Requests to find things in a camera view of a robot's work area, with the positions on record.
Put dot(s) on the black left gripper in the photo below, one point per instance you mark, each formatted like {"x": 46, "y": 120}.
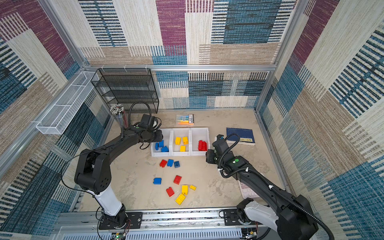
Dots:
{"x": 159, "y": 137}

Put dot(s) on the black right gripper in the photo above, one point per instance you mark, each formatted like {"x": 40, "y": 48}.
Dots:
{"x": 209, "y": 154}

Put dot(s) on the long red brick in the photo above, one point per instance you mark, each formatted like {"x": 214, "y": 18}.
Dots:
{"x": 204, "y": 146}
{"x": 200, "y": 145}

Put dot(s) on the blue tall brick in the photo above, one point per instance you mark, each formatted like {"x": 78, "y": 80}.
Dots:
{"x": 165, "y": 149}

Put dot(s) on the yellow brick pile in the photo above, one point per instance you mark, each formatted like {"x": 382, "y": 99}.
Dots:
{"x": 185, "y": 140}

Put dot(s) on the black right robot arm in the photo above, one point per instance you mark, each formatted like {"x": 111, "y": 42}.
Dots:
{"x": 292, "y": 217}

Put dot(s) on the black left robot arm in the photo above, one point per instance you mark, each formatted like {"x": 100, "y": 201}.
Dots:
{"x": 94, "y": 174}

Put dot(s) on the white left bin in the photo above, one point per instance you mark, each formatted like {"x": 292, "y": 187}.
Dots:
{"x": 168, "y": 141}

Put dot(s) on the white middle bin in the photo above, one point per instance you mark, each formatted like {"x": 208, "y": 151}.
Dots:
{"x": 181, "y": 132}

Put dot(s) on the red brick top row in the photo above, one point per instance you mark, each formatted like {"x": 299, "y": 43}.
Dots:
{"x": 163, "y": 163}

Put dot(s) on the blue brick top row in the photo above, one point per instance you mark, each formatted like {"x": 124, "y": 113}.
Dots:
{"x": 170, "y": 163}

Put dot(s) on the highlighter marker pack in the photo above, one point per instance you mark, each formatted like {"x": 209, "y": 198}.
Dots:
{"x": 185, "y": 119}

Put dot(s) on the blue notebook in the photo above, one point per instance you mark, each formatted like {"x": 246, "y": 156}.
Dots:
{"x": 246, "y": 135}

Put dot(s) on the red brick centre small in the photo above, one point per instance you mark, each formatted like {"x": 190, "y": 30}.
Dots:
{"x": 177, "y": 179}

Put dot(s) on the pencil cup with pencils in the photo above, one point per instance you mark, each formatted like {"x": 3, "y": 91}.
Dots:
{"x": 118, "y": 111}

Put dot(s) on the long yellow brick bottom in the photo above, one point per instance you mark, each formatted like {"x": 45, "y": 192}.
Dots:
{"x": 179, "y": 200}

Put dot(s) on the red brick bottom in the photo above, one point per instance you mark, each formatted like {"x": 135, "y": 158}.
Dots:
{"x": 170, "y": 191}

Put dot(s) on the black wire shelf rack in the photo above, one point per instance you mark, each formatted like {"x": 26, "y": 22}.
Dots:
{"x": 127, "y": 86}

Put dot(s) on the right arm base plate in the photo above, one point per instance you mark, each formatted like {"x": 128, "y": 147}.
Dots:
{"x": 236, "y": 217}

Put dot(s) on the aluminium front rail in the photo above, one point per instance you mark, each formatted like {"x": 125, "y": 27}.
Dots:
{"x": 169, "y": 224}

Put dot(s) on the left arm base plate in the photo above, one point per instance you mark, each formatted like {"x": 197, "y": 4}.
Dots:
{"x": 122, "y": 221}

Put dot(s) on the white mesh wall basket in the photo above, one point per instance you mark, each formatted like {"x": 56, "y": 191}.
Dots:
{"x": 60, "y": 115}

